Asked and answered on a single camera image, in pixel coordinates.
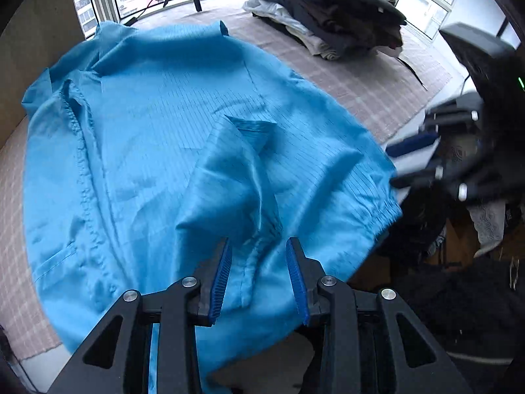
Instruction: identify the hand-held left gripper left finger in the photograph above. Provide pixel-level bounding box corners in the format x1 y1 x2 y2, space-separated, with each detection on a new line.
47 237 234 394

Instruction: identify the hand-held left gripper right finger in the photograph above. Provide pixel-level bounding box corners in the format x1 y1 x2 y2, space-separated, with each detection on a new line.
285 236 473 394

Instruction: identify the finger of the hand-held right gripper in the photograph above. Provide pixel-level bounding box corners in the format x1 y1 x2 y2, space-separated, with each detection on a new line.
391 159 473 203
386 100 481 158

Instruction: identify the blue striped jacket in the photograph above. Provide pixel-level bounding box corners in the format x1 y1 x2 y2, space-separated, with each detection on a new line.
21 20 403 394

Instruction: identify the pile of dark clothes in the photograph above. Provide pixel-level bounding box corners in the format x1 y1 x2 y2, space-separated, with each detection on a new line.
243 0 408 61

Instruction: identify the pink plaid mat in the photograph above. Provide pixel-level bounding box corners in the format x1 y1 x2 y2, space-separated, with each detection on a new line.
0 6 452 362

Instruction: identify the white lace cloth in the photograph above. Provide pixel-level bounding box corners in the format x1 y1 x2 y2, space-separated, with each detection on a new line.
468 201 511 258

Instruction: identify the beige wood-grain panel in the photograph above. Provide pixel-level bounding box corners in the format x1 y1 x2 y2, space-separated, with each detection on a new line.
0 0 89 148

